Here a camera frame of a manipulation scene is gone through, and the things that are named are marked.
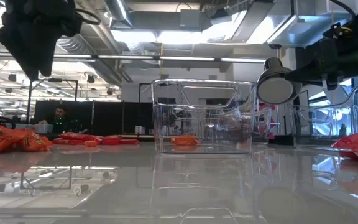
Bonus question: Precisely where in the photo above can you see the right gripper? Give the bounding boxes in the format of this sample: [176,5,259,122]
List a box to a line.
[286,29,358,90]

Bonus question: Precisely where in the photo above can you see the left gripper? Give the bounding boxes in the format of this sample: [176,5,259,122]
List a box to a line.
[0,0,83,80]

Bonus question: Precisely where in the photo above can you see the clear plastic bin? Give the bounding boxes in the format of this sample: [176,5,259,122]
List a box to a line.
[150,78,258,155]
[287,81,358,147]
[252,105,273,144]

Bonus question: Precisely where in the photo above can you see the person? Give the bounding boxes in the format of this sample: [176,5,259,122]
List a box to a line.
[39,105,83,134]

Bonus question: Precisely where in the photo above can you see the red chair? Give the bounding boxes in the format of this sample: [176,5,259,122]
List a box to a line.
[257,102,280,140]

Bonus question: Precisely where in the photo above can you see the clear storage box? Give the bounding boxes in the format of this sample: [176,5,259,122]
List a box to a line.
[12,123,55,134]

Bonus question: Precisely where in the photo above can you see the black partition panels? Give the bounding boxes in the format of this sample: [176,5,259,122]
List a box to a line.
[34,100,154,136]

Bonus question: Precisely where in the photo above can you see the linear ceiling light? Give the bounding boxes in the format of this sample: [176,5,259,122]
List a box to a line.
[0,52,267,63]

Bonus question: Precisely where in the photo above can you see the black metal frame stand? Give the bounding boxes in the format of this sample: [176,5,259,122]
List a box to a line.
[26,78,80,125]

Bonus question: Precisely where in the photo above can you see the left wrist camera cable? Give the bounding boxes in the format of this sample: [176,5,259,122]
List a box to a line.
[75,7,102,26]

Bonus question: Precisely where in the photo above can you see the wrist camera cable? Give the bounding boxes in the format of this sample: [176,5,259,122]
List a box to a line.
[329,0,357,18]
[75,7,102,26]

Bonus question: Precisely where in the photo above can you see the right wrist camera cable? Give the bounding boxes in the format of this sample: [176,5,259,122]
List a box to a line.
[329,0,357,18]

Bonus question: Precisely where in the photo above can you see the silver ventilation duct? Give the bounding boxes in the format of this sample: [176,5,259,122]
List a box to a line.
[104,0,134,29]

